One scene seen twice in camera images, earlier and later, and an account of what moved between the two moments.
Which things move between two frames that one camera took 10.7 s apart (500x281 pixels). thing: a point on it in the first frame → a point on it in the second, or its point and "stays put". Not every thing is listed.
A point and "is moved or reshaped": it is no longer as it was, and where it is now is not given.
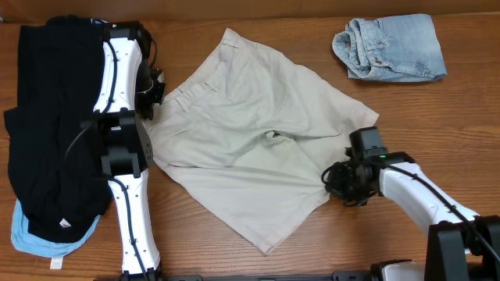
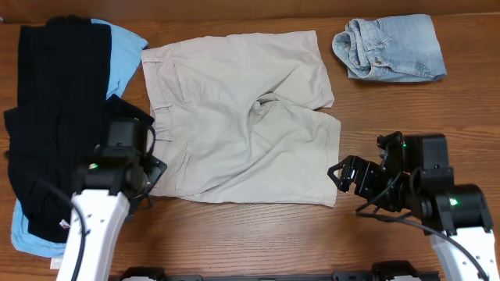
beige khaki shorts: x=249 y=138 is moved or reshaped
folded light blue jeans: x=391 y=48 stays put
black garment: x=52 y=133 stays put
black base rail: x=338 y=276 stays put
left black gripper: x=148 y=102 → x=153 y=169
